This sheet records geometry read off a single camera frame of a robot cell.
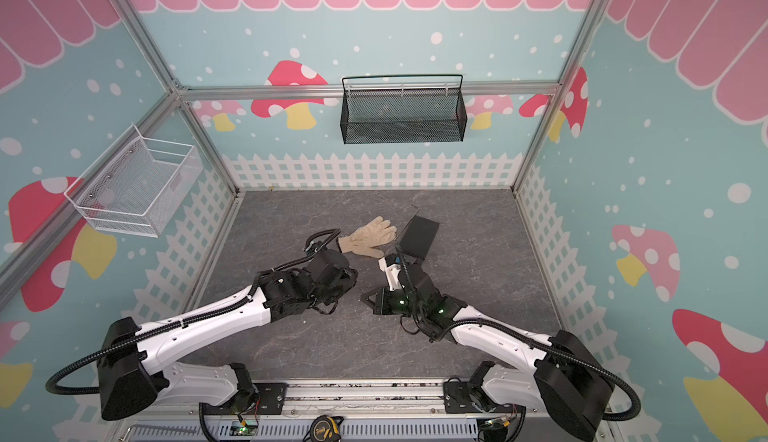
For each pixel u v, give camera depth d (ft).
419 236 3.49
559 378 1.34
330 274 1.89
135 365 1.32
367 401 2.49
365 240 3.45
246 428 2.38
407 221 3.61
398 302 2.22
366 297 2.49
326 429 2.24
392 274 2.39
